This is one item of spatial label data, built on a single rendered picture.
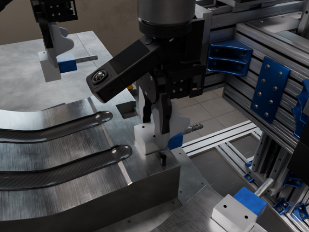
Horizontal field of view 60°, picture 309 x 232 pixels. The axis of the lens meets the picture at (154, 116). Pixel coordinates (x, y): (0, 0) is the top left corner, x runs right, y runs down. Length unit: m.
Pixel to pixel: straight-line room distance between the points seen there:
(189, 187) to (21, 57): 0.77
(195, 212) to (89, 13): 2.18
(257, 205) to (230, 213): 0.05
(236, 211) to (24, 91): 0.66
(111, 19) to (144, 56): 2.18
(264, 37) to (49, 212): 0.66
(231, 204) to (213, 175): 0.92
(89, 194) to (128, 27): 2.28
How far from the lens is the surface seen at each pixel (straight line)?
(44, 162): 0.49
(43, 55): 0.67
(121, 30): 2.60
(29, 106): 0.79
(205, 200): 0.45
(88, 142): 0.50
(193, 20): 0.38
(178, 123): 0.43
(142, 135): 0.46
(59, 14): 0.61
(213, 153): 1.44
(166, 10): 0.33
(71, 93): 0.81
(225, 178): 1.34
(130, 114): 0.59
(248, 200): 0.45
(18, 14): 2.39
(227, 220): 0.41
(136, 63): 0.35
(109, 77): 0.36
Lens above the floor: 1.23
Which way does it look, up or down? 38 degrees down
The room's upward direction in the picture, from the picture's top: straight up
